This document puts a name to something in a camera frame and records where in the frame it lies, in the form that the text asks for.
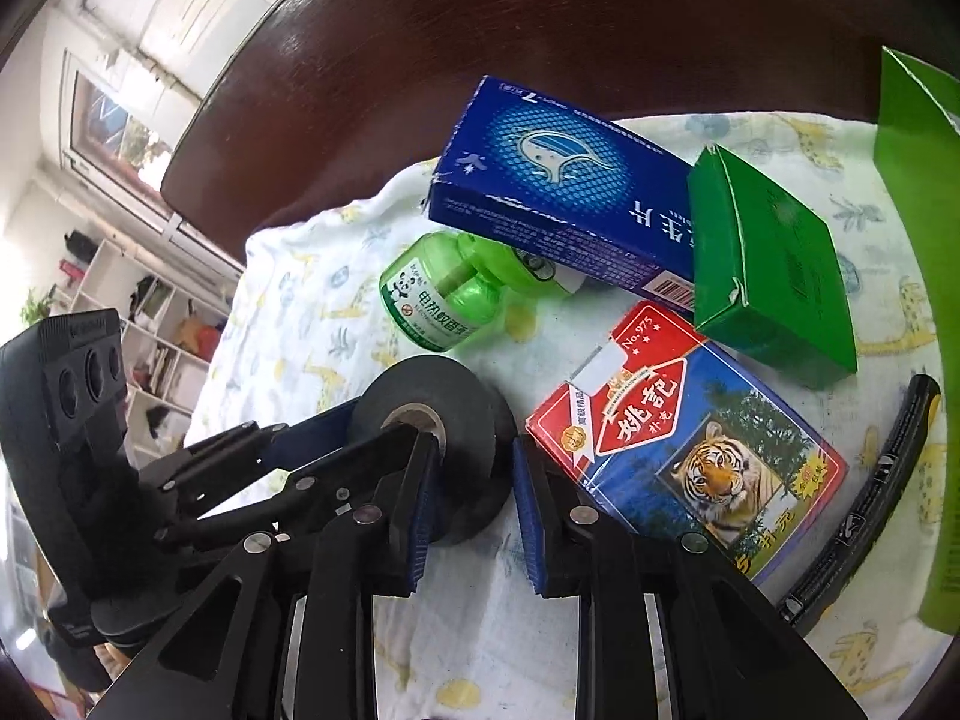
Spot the black electrical tape roll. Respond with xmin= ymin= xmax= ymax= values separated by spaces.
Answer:
xmin=348 ymin=355 xmax=517 ymax=546

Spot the tiger playing card box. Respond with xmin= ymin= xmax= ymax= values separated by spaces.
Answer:
xmin=526 ymin=301 xmax=848 ymax=583

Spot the green mosquito liquid bottle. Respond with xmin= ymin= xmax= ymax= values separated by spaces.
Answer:
xmin=379 ymin=231 xmax=586 ymax=353

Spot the blue medicine box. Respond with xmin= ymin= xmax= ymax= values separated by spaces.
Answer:
xmin=427 ymin=75 xmax=695 ymax=319

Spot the white shelf unit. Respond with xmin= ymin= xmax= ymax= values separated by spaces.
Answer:
xmin=50 ymin=241 xmax=226 ymax=468

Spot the black green pen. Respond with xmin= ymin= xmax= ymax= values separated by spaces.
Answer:
xmin=776 ymin=374 xmax=940 ymax=635

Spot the small green carton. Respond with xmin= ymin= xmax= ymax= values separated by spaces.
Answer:
xmin=686 ymin=145 xmax=857 ymax=388

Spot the dark brown wooden board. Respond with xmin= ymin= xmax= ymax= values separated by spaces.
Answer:
xmin=161 ymin=0 xmax=958 ymax=255

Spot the green cardboard box tray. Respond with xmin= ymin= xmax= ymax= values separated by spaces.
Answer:
xmin=872 ymin=46 xmax=960 ymax=636

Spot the window with frame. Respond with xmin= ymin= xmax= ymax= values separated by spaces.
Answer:
xmin=60 ymin=52 xmax=174 ymax=220

